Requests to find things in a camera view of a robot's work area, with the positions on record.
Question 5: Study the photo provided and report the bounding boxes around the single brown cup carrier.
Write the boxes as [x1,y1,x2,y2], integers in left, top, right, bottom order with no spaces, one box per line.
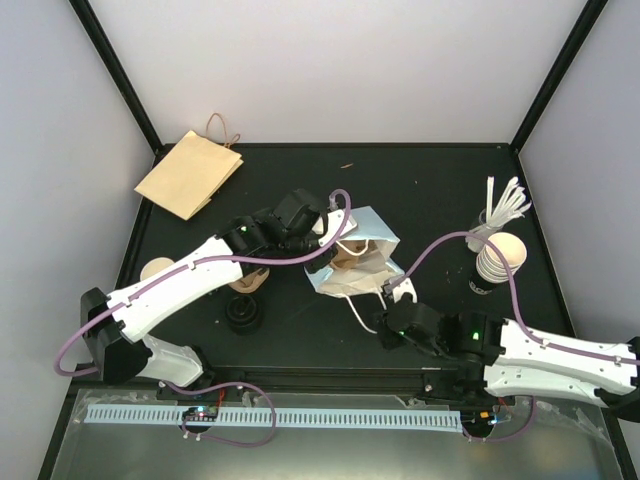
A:
[330,240,369,270]

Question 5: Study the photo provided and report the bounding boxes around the light blue paper bag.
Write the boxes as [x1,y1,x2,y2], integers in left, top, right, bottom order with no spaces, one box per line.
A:
[307,206,404,307]

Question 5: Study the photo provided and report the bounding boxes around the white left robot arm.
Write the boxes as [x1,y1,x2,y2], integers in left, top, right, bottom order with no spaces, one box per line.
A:
[80,189,357,399]

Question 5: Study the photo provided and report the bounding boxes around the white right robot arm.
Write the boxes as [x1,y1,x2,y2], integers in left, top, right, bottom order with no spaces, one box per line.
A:
[374,296,639,422]

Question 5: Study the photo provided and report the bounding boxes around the white paper coffee cup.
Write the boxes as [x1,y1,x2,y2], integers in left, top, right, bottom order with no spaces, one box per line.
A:
[139,257,174,281]

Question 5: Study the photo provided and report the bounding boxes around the stack of black lids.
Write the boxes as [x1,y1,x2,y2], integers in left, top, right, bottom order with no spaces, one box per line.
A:
[225,294,262,336]

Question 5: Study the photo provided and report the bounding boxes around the stack of white paper cups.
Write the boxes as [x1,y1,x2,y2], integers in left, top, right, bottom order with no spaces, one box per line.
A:
[469,232,528,295]

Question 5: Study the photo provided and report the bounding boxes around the brown kraft paper bag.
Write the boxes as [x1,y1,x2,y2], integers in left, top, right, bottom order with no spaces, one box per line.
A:
[135,131,243,220]

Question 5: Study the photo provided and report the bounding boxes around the clear cup of stirrers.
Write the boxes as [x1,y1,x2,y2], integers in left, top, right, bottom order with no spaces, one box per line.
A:
[470,176,532,239]

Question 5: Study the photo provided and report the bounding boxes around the black circuit board with leds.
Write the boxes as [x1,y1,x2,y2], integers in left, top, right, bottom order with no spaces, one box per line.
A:
[182,406,219,421]

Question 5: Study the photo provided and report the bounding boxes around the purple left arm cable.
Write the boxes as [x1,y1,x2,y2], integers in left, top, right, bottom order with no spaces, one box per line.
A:
[53,188,351,376]

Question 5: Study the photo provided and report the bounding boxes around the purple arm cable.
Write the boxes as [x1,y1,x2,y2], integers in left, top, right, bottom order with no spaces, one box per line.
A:
[384,230,640,364]
[53,188,351,376]

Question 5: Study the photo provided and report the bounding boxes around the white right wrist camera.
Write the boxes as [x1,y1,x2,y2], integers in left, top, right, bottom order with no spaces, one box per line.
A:
[382,277,418,303]

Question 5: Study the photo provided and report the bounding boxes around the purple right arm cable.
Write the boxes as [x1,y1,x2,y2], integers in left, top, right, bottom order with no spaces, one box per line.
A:
[384,230,640,364]

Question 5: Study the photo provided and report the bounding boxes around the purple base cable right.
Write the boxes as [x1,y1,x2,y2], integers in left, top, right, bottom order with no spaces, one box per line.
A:
[462,397,539,445]

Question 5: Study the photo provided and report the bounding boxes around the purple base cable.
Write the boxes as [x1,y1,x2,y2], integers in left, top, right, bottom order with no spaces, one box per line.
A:
[164,380,279,448]
[462,397,539,445]

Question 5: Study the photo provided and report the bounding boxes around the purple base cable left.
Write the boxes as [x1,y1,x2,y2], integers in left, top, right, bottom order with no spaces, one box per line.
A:
[164,380,279,448]

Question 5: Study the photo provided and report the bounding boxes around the light blue cable duct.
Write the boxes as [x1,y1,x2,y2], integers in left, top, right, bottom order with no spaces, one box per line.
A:
[84,404,463,433]

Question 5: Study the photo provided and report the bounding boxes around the black frame post left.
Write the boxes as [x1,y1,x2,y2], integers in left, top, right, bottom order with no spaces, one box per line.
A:
[68,0,164,156]

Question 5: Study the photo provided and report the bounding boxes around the black frame post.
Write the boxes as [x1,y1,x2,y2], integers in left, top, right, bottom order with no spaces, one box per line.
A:
[510,0,608,154]
[68,0,164,156]

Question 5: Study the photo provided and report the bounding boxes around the black frame post right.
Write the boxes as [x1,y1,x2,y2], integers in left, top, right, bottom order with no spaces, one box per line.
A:
[510,0,608,154]

